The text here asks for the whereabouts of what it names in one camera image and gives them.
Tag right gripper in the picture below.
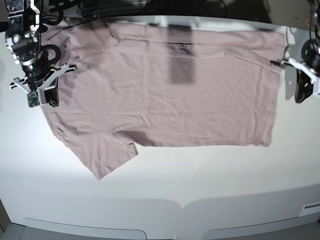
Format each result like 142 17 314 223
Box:
9 63 77 108

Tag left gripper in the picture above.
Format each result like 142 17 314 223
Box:
271 39 320 103

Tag pink T-shirt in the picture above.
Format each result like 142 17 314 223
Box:
42 18 285 180

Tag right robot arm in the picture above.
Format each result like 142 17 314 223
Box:
4 0 77 108

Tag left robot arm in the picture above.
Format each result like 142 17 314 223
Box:
270 0 320 104

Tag white label sticker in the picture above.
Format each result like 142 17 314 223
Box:
299 202 320 217

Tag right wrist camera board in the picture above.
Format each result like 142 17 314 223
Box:
26 91 41 108

